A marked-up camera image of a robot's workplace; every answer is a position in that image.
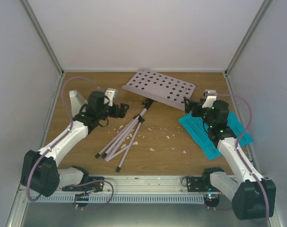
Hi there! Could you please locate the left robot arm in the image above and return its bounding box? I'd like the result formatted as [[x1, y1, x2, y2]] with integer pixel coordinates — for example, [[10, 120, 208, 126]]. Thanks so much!
[[20, 88, 129, 197]]

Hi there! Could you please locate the grey slotted cable duct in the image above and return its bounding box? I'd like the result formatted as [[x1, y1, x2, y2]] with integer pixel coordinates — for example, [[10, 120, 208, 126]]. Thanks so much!
[[37, 193, 204, 204]]

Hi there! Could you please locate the pink music stand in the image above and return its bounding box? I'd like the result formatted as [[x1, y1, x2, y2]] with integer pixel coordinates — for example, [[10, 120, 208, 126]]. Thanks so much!
[[95, 69, 195, 173]]

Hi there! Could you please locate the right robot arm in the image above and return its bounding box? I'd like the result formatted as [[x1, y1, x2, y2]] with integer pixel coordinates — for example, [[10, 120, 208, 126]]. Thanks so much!
[[183, 95, 276, 220]]

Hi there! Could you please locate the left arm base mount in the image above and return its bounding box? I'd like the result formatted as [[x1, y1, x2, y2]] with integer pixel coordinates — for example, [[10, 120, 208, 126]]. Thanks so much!
[[61, 176, 104, 201]]

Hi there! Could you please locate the white metronome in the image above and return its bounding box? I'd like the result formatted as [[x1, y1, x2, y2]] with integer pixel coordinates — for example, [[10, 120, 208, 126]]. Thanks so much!
[[69, 90, 87, 117]]

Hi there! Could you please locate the blue sheet music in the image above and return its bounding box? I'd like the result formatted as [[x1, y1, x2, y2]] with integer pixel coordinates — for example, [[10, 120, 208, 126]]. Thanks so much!
[[178, 114, 222, 160], [227, 112, 254, 147]]

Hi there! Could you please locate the aluminium rail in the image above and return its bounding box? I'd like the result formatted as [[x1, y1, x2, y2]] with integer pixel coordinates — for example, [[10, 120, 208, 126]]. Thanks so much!
[[17, 175, 269, 193]]

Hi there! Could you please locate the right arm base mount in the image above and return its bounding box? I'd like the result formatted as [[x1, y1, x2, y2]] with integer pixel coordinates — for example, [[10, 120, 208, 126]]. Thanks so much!
[[180, 175, 222, 210]]

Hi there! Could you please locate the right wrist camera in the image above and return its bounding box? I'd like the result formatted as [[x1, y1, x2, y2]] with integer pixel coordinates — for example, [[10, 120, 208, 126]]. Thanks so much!
[[202, 89, 217, 108]]

